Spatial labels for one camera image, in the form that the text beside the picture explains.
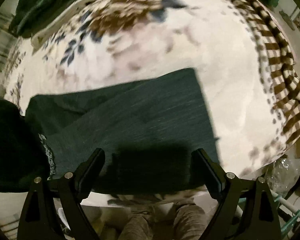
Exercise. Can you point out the grey slipper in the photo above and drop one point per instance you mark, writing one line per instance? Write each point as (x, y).
(286, 18)

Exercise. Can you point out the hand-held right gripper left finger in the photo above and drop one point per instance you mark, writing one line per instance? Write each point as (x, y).
(90, 172)

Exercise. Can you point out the teal rack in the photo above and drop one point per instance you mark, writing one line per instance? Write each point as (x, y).
(290, 222)

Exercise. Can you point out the brown checked blanket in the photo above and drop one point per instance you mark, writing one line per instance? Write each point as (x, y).
(272, 47)

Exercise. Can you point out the clear plastic bag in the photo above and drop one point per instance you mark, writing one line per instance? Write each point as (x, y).
(285, 177)

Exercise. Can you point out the person's beige fleece clothing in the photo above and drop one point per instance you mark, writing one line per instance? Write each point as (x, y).
(190, 220)

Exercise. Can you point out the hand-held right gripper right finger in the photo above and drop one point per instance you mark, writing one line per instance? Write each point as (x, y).
(210, 175)

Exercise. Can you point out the dark denim pants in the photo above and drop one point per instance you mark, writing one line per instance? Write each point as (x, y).
(140, 110)

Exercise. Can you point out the floral printed blanket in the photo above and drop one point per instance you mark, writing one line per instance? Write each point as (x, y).
(227, 80)

